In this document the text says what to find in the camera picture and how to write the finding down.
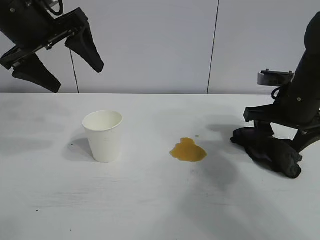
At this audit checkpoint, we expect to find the white paper cup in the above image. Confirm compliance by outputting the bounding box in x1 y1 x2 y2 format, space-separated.
82 110 124 164

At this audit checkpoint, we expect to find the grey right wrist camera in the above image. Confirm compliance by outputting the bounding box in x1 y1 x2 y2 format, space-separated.
256 70 297 86

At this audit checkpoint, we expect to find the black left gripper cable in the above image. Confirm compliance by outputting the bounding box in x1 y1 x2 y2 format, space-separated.
46 0 66 18

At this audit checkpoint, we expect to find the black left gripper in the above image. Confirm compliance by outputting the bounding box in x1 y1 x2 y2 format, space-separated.
0 0 105 94

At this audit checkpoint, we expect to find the purple and black cloth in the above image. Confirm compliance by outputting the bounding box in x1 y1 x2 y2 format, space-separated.
229 126 303 179

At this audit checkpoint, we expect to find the brown liquid spill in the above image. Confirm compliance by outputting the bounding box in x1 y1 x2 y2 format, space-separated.
169 137 208 164

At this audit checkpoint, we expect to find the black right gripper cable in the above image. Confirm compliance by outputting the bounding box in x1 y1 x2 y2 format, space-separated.
271 86 283 100

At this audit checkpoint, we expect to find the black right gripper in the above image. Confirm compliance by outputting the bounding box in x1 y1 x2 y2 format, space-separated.
243 72 320 153

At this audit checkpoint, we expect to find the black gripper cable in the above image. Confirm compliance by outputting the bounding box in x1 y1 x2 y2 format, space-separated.
271 86 283 100
46 0 66 18

